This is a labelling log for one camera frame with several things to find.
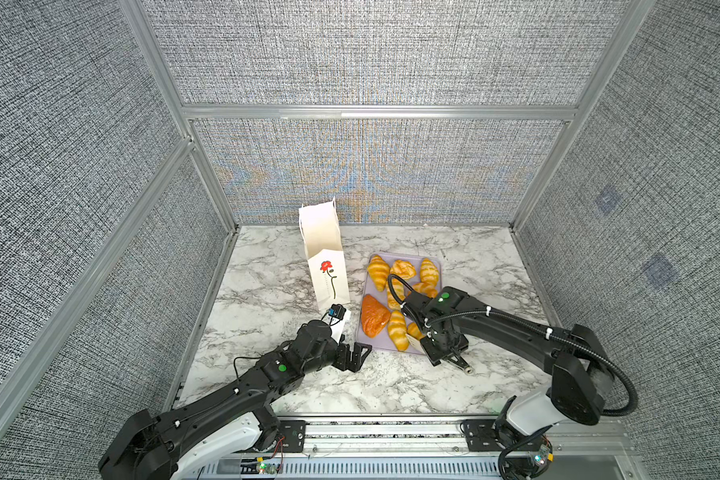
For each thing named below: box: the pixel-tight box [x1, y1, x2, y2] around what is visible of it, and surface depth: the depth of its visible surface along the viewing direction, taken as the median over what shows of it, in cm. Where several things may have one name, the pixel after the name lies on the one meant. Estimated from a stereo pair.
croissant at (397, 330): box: [387, 310, 409, 352], surface depth 89 cm
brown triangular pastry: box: [361, 294, 391, 338], surface depth 92 cm
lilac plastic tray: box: [356, 253, 442, 355], surface depth 93 cm
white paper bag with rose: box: [298, 197, 351, 311], surface depth 89 cm
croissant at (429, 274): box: [420, 258, 439, 289], surface depth 102 cm
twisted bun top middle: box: [390, 259, 416, 280], surface depth 103 cm
